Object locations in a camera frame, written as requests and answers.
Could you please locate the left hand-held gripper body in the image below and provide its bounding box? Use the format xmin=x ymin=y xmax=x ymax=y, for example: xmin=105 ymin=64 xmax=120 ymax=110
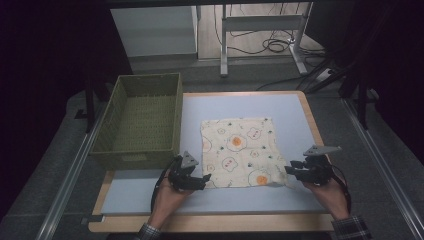
xmin=167 ymin=150 xmax=203 ymax=192

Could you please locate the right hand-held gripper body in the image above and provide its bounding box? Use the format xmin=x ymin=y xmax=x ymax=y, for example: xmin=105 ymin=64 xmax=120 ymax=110
xmin=293 ymin=144 xmax=343 ymax=186

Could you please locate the cream printed cloth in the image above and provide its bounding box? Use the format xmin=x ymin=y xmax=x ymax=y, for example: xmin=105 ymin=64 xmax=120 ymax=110
xmin=199 ymin=117 xmax=290 ymax=190

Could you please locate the green woven basket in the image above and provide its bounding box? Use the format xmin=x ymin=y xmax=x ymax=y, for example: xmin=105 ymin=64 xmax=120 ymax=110
xmin=89 ymin=72 xmax=184 ymax=171

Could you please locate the person's left hand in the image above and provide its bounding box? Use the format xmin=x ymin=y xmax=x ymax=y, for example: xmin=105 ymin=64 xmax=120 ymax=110
xmin=148 ymin=178 xmax=195 ymax=231

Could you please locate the person's right hand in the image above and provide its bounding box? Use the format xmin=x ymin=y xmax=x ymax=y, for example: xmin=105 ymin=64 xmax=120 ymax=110
xmin=302 ymin=178 xmax=351 ymax=222

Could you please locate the light blue table mat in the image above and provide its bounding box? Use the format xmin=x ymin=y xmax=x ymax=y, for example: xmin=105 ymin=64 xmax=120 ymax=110
xmin=100 ymin=93 xmax=330 ymax=215

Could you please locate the black metal stand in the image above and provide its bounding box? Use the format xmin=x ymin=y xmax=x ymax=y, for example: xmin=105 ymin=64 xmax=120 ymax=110
xmin=74 ymin=76 xmax=98 ymax=134
xmin=339 ymin=59 xmax=372 ymax=131

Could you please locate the white power strip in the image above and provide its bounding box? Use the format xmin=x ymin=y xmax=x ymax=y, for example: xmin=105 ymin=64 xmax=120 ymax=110
xmin=313 ymin=68 xmax=335 ymax=84

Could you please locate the white cabinet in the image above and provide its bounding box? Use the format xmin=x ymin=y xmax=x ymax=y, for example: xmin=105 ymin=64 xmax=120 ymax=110
xmin=110 ymin=5 xmax=199 ymax=58

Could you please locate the red and black gripper cable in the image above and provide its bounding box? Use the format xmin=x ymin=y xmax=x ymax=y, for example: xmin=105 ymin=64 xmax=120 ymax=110
xmin=331 ymin=164 xmax=353 ymax=214

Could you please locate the aluminium floor rail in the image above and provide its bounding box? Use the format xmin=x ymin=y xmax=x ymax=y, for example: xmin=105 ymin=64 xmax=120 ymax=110
xmin=343 ymin=98 xmax=424 ymax=240
xmin=34 ymin=108 xmax=105 ymax=240

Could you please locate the long black floor cable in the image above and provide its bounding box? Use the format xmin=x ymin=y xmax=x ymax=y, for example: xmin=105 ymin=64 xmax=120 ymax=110
xmin=255 ymin=75 xmax=309 ymax=92

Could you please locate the black floor cable bundle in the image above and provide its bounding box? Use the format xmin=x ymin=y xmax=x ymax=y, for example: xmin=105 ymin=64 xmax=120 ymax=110
xmin=213 ymin=3 xmax=328 ymax=58

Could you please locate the white metal desk frame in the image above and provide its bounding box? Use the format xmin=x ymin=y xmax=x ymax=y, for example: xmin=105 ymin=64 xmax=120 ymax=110
xmin=219 ymin=2 xmax=314 ymax=79

